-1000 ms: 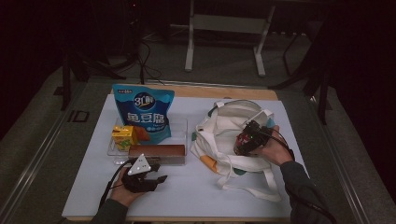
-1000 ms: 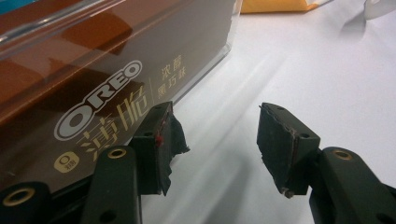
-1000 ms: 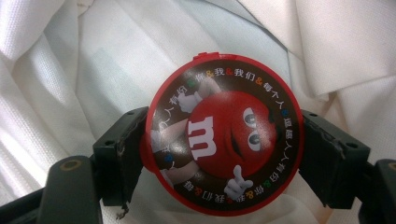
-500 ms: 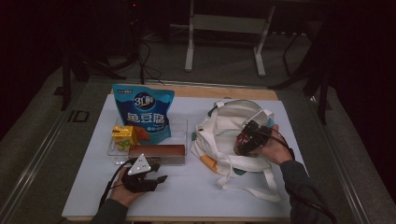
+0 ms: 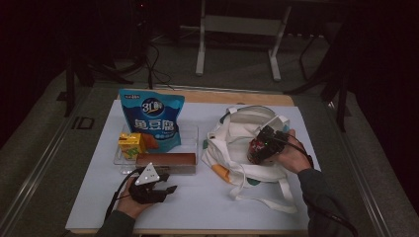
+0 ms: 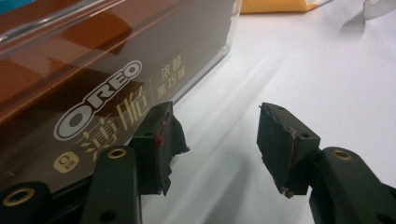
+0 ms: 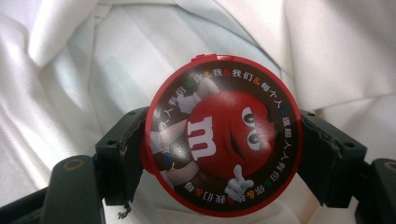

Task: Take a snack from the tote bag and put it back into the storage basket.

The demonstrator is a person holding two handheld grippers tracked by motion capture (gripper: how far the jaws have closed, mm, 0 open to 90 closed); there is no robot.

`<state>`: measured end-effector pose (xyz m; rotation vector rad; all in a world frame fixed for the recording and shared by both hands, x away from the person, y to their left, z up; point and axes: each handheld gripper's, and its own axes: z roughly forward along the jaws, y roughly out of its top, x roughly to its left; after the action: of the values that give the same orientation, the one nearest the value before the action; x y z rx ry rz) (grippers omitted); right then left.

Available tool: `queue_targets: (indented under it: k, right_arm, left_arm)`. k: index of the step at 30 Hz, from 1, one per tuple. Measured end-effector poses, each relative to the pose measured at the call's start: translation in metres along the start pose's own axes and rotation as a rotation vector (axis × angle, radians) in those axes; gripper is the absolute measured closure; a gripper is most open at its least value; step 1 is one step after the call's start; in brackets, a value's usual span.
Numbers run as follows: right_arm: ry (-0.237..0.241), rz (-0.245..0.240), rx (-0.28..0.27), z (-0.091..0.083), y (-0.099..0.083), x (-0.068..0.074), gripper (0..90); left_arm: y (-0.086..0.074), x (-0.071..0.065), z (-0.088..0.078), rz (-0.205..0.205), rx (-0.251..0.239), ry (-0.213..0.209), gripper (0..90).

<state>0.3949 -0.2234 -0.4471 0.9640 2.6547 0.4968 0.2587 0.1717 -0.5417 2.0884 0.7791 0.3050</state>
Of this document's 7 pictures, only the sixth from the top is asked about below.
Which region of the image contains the blue snack bag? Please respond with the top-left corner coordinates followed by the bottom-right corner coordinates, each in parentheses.
top-left (0, 0), bottom-right (35, 15)

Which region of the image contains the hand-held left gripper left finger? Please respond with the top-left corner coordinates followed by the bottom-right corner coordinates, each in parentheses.
top-left (128, 101), bottom-right (191, 196)

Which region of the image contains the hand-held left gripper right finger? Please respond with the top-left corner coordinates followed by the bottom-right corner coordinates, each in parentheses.
top-left (256, 102), bottom-right (321, 199)

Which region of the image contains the white printed tote bag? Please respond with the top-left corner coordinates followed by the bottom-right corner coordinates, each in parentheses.
top-left (241, 0), bottom-right (396, 21)

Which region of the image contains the brown cookie box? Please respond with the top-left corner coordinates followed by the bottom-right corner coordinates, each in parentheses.
top-left (0, 0), bottom-right (233, 194)

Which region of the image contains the clear plastic box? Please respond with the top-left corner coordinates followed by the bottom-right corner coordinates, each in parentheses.
top-left (0, 0), bottom-right (244, 200)

